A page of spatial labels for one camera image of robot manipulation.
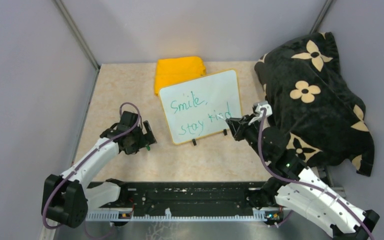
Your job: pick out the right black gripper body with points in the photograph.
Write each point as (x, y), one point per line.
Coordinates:
(252, 134)

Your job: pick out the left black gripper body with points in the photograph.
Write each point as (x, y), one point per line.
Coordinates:
(138, 140)

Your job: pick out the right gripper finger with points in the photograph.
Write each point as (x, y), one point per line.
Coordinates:
(244, 120)
(237, 129)

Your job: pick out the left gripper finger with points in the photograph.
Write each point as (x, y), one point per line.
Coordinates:
(150, 138)
(147, 128)

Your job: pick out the yellow-framed whiteboard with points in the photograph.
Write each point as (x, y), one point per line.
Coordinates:
(191, 107)

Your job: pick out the green whiteboard marker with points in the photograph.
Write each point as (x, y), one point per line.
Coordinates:
(222, 117)

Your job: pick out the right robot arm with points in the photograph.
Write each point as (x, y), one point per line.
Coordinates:
(293, 185)

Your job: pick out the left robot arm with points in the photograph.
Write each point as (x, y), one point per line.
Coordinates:
(67, 197)

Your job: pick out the folded yellow cloth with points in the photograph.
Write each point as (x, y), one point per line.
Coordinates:
(171, 71)

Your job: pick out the black floral blanket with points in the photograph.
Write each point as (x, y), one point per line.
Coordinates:
(312, 105)

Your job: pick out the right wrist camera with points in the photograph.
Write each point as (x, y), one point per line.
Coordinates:
(261, 111)

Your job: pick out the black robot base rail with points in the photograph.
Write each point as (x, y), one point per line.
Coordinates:
(191, 202)

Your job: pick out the right metal corner post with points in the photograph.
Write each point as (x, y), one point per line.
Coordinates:
(322, 15)

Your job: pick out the metal corner post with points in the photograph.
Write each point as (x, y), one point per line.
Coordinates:
(76, 32)
(322, 15)

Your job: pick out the left metal corner post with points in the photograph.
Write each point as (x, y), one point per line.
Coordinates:
(76, 32)

